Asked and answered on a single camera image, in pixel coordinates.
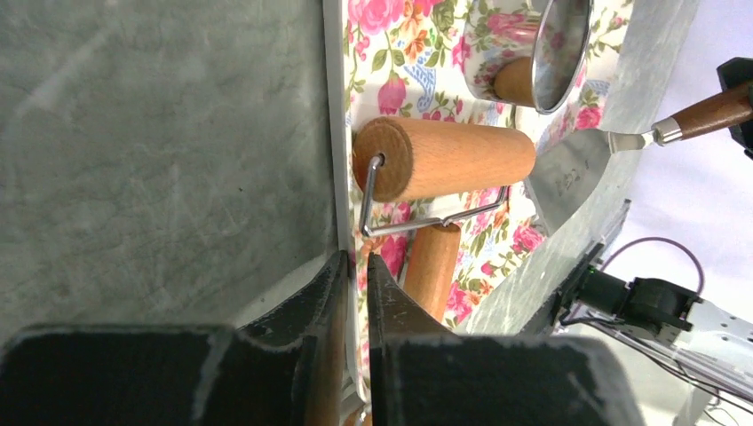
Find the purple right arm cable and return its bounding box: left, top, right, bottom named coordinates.
left=597, top=236, right=706, bottom=296

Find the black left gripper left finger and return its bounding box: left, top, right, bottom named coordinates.
left=1, top=251, right=349, bottom=425

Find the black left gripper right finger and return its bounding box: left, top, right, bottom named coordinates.
left=367, top=254, right=644, bottom=425

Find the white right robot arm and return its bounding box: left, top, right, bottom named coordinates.
left=546, top=57, right=752, bottom=403

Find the wooden rolling pin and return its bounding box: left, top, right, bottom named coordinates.
left=344, top=115, right=537, bottom=426

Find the floral print tray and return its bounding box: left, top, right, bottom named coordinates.
left=325, top=1, right=634, bottom=400

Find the round metal cutter ring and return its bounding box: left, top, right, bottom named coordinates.
left=463, top=0, right=594, bottom=115

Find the wooden handled dough scraper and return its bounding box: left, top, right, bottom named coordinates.
left=523, top=82, right=753, bottom=236

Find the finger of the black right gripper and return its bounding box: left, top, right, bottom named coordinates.
left=717, top=57, right=752, bottom=159

